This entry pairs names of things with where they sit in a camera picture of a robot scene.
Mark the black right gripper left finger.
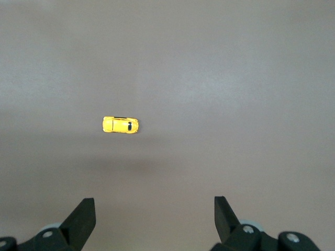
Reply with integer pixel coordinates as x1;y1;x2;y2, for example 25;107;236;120
15;197;96;251

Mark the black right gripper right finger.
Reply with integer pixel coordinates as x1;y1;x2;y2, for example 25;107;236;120
211;196;267;251

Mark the yellow beetle toy car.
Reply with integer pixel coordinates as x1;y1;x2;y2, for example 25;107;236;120
102;116;140;135

